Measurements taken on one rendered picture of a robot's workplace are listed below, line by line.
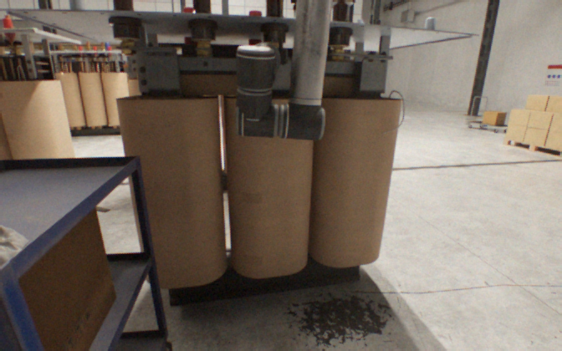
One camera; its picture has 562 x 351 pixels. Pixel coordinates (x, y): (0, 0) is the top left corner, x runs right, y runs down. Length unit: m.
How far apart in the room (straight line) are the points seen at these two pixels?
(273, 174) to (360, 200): 0.46
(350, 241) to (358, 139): 0.54
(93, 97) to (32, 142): 3.84
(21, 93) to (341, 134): 2.74
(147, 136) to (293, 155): 0.60
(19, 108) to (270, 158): 2.51
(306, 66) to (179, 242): 0.93
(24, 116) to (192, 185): 2.26
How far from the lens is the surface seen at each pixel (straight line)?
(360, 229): 1.54
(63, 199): 0.85
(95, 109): 7.05
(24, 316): 0.59
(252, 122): 0.87
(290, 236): 1.41
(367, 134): 1.36
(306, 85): 0.87
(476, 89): 14.03
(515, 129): 7.34
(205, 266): 1.45
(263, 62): 0.83
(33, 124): 3.29
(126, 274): 1.15
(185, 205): 1.29
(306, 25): 0.88
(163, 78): 1.23
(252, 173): 1.25
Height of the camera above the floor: 1.15
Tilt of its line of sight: 18 degrees down
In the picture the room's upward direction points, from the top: 1 degrees clockwise
